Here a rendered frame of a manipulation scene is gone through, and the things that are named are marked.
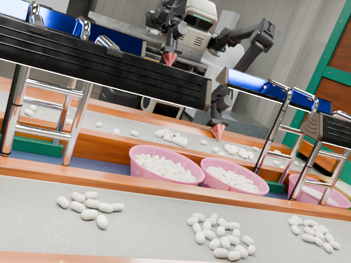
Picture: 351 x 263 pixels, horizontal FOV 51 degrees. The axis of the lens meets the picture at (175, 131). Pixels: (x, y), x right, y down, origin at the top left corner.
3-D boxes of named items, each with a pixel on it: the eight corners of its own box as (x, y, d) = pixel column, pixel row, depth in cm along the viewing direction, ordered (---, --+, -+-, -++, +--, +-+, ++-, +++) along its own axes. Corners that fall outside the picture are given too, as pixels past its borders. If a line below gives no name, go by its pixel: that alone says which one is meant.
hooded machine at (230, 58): (225, 131, 554) (257, 50, 521) (194, 123, 527) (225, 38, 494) (206, 116, 606) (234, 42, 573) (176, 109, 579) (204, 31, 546)
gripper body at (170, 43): (182, 54, 184) (184, 40, 185) (164, 48, 179) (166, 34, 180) (176, 57, 189) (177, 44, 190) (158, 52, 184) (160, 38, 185)
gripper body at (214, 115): (229, 125, 186) (227, 112, 190) (212, 121, 182) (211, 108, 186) (222, 131, 191) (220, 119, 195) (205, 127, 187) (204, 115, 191)
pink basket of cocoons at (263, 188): (178, 180, 138) (187, 157, 136) (221, 177, 157) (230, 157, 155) (230, 221, 121) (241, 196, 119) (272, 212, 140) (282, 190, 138)
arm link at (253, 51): (271, 39, 185) (256, 27, 181) (276, 43, 181) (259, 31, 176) (220, 105, 201) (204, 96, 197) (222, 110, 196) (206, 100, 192)
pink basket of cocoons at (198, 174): (114, 163, 133) (121, 139, 130) (178, 174, 144) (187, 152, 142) (131, 203, 110) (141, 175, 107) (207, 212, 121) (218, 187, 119)
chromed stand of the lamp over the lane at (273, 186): (225, 167, 172) (263, 76, 160) (259, 173, 181) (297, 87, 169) (246, 188, 155) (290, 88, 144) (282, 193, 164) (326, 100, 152)
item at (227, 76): (214, 80, 156) (220, 64, 154) (319, 112, 182) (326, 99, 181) (223, 85, 149) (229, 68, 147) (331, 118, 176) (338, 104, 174)
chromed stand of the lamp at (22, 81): (-13, 180, 95) (26, 8, 84) (66, 190, 104) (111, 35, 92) (-21, 224, 79) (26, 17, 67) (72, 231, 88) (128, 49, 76)
